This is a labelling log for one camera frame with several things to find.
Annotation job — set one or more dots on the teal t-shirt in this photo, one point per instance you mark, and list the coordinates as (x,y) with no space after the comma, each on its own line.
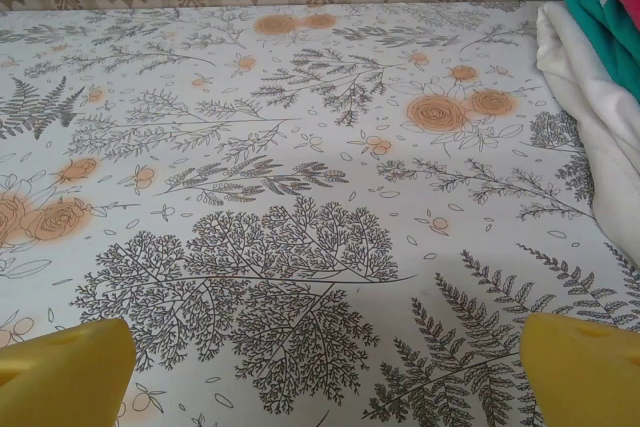
(590,12)

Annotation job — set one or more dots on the white t-shirt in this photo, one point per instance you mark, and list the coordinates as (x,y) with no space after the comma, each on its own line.
(595,117)

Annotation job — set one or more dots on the floral patterned tablecloth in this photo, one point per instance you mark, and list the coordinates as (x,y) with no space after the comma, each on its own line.
(300,172)

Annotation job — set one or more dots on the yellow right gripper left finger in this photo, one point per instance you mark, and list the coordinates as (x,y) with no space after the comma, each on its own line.
(65,377)

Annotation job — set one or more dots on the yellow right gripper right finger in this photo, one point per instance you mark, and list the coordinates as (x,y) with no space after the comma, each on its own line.
(585,377)

